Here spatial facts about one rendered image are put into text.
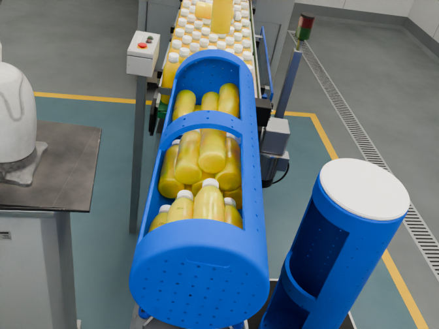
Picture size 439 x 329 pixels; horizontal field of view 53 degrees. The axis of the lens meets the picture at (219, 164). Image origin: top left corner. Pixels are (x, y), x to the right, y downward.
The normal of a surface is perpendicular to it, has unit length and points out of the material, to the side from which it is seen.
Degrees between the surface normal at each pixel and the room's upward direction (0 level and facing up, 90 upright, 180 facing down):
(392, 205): 0
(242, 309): 90
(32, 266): 90
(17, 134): 92
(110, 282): 0
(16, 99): 74
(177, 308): 90
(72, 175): 4
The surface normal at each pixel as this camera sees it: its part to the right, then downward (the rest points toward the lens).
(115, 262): 0.16, -0.78
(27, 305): 0.12, 0.63
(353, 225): -0.34, 0.54
